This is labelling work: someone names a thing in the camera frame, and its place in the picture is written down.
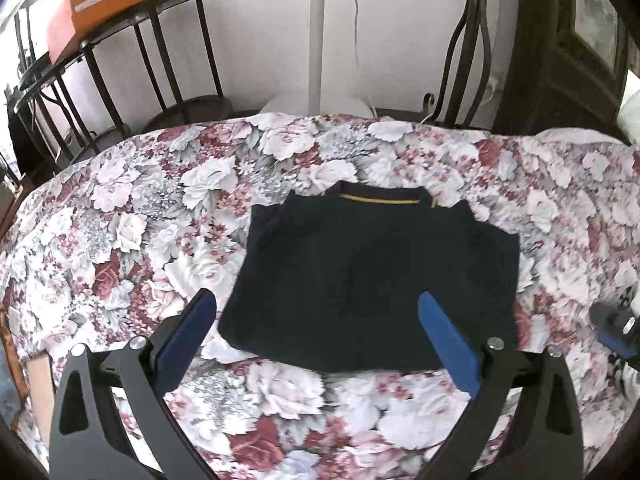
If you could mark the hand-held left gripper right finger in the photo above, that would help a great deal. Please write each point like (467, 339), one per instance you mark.
(450, 345)

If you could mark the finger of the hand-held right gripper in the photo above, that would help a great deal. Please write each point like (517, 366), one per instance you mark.
(617, 340)

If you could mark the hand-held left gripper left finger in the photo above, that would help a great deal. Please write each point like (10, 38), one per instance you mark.
(185, 340)

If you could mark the navy blue cardigan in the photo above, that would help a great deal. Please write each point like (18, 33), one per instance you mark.
(360, 270)

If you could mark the floral blanket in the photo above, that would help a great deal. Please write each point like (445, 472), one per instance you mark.
(150, 220)

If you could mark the low black round table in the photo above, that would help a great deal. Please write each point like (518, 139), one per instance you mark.
(105, 142)

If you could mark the tall black round table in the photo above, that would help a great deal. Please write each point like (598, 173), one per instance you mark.
(200, 110)

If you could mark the dark wooden cabinet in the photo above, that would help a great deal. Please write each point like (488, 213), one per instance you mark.
(530, 60)

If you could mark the white fan stand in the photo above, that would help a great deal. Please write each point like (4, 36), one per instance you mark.
(315, 35)

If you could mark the orange box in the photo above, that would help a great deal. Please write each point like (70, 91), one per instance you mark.
(100, 5)

